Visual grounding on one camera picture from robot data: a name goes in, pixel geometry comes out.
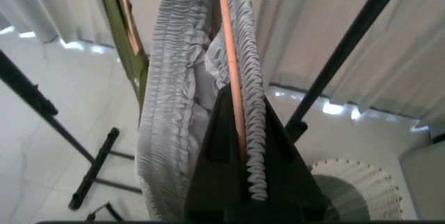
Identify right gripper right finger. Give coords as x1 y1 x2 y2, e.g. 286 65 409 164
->
247 97 328 222

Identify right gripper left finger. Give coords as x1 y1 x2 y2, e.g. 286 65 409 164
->
183 83 249 222

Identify pale grey shorts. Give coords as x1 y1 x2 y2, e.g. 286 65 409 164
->
134 0 269 222

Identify pink clothes hanger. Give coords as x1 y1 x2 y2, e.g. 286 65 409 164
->
216 0 248 169
113 0 141 56

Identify green shirt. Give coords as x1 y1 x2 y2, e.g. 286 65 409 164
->
94 0 150 127

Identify white laundry basket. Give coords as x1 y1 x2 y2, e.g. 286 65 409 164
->
307 158 404 222

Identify black clothes rack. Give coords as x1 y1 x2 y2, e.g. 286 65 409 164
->
0 0 411 222

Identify white curtain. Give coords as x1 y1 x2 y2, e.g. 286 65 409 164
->
0 0 445 129

